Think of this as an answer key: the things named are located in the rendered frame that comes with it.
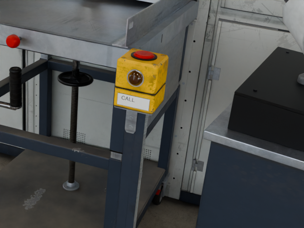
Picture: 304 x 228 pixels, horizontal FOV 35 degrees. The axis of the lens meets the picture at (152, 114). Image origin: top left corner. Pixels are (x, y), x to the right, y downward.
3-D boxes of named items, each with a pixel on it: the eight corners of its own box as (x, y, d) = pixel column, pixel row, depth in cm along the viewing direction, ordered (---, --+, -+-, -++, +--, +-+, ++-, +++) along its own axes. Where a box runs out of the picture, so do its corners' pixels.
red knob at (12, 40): (16, 50, 115) (15, 37, 113) (4, 47, 115) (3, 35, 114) (25, 45, 118) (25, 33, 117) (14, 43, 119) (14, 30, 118)
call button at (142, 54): (150, 66, 88) (151, 58, 87) (130, 62, 89) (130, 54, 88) (156, 60, 91) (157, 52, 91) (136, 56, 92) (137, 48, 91)
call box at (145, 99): (152, 116, 89) (158, 65, 85) (112, 107, 91) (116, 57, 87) (163, 102, 96) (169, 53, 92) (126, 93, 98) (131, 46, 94)
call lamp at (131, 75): (140, 90, 86) (142, 73, 85) (123, 87, 87) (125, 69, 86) (143, 88, 88) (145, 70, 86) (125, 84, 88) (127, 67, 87)
